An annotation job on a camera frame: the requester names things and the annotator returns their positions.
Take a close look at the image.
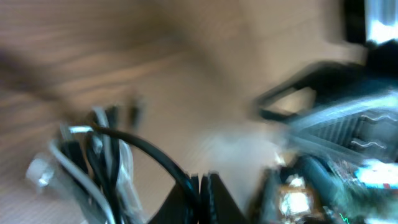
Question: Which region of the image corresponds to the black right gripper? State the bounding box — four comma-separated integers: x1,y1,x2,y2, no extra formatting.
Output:
253,40,397,223

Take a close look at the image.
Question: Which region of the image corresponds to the black usb cable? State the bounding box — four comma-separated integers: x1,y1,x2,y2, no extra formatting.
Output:
58,104,197,224

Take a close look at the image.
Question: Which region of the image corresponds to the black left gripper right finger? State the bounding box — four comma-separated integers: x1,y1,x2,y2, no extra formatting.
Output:
200,172,246,224

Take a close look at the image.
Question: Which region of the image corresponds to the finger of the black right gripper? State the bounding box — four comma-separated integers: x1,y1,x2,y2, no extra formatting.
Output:
254,61,373,121

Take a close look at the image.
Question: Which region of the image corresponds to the white usb cable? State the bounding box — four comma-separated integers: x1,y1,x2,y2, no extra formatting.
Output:
26,107,144,224

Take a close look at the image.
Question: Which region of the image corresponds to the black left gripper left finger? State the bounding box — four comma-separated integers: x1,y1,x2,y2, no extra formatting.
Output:
148,175,199,224

